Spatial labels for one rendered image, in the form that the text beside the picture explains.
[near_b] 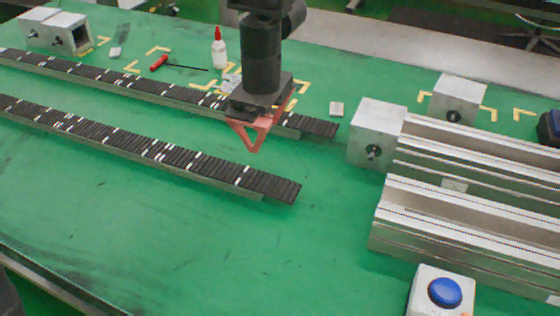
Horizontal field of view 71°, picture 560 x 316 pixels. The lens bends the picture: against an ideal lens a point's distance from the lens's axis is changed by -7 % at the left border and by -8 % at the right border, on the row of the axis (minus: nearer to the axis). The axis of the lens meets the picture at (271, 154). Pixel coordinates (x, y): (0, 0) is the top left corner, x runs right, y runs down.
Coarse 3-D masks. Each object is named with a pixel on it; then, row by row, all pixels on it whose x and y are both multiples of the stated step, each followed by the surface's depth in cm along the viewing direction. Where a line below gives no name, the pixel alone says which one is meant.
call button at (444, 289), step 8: (440, 280) 54; (448, 280) 54; (432, 288) 53; (440, 288) 53; (448, 288) 53; (456, 288) 53; (440, 296) 52; (448, 296) 52; (456, 296) 52; (448, 304) 52
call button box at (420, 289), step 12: (420, 264) 57; (420, 276) 56; (432, 276) 56; (456, 276) 56; (420, 288) 54; (468, 288) 54; (408, 300) 57; (420, 300) 53; (432, 300) 53; (468, 300) 53; (408, 312) 53; (420, 312) 52; (432, 312) 52; (444, 312) 51; (456, 312) 51
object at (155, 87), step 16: (32, 64) 109; (48, 64) 108; (64, 64) 107; (80, 64) 107; (96, 80) 102; (112, 80) 101; (128, 80) 101; (144, 80) 100; (176, 96) 95; (192, 96) 95; (208, 96) 95; (272, 112) 90; (288, 112) 90; (304, 128) 86; (320, 128) 86; (336, 128) 86
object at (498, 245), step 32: (384, 192) 67; (416, 192) 65; (448, 192) 64; (384, 224) 62; (416, 224) 60; (448, 224) 60; (480, 224) 63; (512, 224) 61; (544, 224) 59; (416, 256) 63; (448, 256) 60; (480, 256) 58; (512, 256) 55; (544, 256) 55; (512, 288) 59; (544, 288) 57
